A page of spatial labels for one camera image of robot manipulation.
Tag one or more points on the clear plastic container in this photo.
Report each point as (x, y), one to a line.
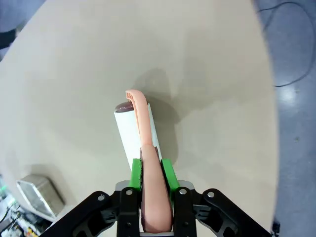
(39, 192)

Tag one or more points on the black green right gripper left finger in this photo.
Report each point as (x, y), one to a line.
(127, 212)

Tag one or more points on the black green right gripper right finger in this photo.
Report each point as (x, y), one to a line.
(185, 212)

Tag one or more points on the dark object on floor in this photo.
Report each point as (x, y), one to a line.
(7, 39)

